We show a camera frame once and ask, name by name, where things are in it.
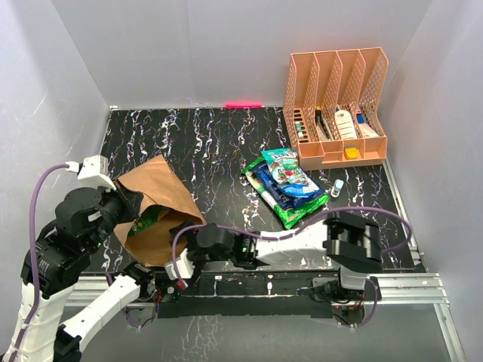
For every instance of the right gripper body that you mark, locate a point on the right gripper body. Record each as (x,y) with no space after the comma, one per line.
(199,254)

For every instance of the orange mesh file organizer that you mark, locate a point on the orange mesh file organizer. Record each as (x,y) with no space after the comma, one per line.
(351,80)

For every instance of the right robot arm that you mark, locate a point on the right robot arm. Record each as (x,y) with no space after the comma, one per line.
(351,241)

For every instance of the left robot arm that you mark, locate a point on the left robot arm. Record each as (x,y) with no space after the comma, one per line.
(58,255)

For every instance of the white lotion bottle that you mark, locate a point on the white lotion bottle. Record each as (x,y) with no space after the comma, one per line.
(345,125)

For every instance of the blue sea salt vinegar bag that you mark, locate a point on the blue sea salt vinegar bag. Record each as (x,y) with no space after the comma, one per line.
(266,185)

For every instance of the black yellow marker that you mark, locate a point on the black yellow marker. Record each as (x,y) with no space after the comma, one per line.
(323,130)

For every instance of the yellow block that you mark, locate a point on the yellow block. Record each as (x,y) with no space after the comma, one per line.
(351,153)

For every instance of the green Chuba chips bag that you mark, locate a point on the green Chuba chips bag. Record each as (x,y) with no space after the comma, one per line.
(289,217)

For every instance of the small colourful snack packet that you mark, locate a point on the small colourful snack packet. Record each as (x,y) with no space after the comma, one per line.
(284,167)

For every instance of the white blue snack packet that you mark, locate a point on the white blue snack packet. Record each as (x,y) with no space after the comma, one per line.
(294,203)

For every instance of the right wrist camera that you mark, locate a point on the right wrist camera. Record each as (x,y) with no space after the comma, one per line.
(181,270)

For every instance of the green white small bottles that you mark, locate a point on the green white small bottles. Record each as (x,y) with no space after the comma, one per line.
(300,129)

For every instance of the white tube blue cap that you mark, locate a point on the white tube blue cap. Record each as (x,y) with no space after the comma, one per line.
(366,130)

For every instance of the green snack packet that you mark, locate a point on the green snack packet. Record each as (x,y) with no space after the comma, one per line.
(149,217)

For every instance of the small white blue bottle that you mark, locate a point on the small white blue bottle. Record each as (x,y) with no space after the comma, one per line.
(337,188)

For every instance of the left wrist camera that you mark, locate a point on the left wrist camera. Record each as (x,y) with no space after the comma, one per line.
(92,172)

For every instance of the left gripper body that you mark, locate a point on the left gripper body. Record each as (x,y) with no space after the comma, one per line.
(112,210)

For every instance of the pink tape strip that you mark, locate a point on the pink tape strip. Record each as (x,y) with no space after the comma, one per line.
(250,105)

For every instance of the blue M&M candy packet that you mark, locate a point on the blue M&M candy packet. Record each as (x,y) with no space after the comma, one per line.
(298,190)

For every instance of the aluminium frame rail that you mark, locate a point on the aluminium frame rail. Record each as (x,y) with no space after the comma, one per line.
(412,321)

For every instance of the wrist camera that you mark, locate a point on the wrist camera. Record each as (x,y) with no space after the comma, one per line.
(92,172)
(181,270)

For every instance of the brown paper bag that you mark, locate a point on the brown paper bag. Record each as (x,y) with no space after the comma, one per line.
(159,186)

